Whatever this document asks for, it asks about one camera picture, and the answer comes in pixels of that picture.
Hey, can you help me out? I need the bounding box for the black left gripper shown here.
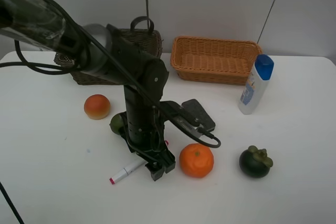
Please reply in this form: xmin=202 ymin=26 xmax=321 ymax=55
xmin=121 ymin=119 xmax=175 ymax=181

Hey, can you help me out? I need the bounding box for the orange tangerine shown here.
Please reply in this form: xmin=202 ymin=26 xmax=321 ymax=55
xmin=179 ymin=143 xmax=214 ymax=178

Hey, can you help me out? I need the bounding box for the white pink marker pen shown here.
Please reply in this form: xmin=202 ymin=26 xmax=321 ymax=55
xmin=109 ymin=140 xmax=170 ymax=185

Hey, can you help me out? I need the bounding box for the black whiteboard eraser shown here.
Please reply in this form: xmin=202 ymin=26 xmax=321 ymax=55
xmin=182 ymin=99 xmax=216 ymax=132

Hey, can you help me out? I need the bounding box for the red orange peach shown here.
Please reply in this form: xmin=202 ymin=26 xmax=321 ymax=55
xmin=83 ymin=94 xmax=111 ymax=120

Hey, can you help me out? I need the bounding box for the dark purple mangosteen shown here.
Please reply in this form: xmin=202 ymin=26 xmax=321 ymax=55
xmin=239 ymin=145 xmax=274 ymax=178

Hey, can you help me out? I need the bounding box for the white blue-capped lotion bottle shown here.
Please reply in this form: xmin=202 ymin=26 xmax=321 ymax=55
xmin=238 ymin=54 xmax=274 ymax=115

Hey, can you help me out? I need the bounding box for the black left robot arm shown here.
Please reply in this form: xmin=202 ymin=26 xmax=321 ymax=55
xmin=1 ymin=0 xmax=175 ymax=179

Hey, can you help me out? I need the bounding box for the orange wicker basket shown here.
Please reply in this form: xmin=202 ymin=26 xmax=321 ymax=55
xmin=170 ymin=36 xmax=262 ymax=86

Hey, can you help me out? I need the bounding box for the dark brown wicker basket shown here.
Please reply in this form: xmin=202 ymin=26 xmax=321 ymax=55
xmin=54 ymin=29 xmax=162 ymax=86

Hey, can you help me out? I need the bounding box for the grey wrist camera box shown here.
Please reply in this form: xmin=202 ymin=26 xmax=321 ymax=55
xmin=160 ymin=101 xmax=202 ymax=138

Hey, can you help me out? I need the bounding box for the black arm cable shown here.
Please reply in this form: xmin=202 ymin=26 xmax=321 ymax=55
xmin=0 ymin=0 xmax=222 ymax=224

